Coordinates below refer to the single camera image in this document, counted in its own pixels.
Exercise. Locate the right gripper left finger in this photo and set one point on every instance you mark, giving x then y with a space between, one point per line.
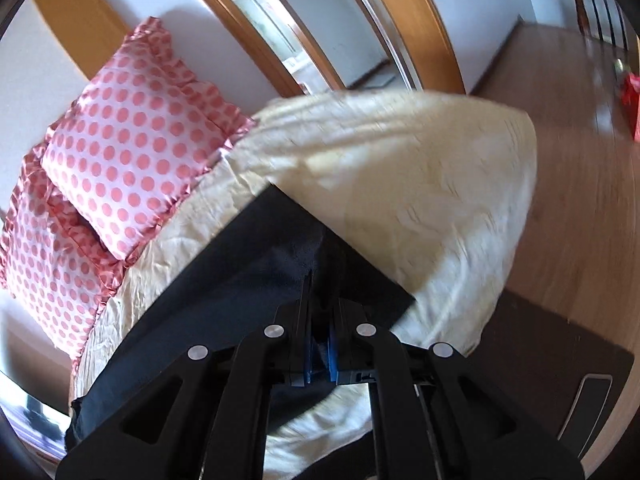
179 405

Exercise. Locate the pink polka-dot pillow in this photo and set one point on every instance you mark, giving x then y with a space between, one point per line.
52 261
136 141

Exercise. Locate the cream bed sheet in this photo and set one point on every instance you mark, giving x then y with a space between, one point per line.
433 190

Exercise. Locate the black pants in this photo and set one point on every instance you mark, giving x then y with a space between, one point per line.
234 285

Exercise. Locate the dark floor mat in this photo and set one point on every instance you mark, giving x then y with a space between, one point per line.
564 376

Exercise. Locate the right pink polka-dot pillow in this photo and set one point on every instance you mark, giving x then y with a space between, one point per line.
136 141

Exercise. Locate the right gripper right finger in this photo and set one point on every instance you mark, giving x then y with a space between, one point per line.
433 416

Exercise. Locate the red object on floor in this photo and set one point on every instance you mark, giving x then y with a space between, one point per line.
629 97

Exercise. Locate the left pink polka-dot pillow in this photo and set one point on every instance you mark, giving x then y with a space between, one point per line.
52 261

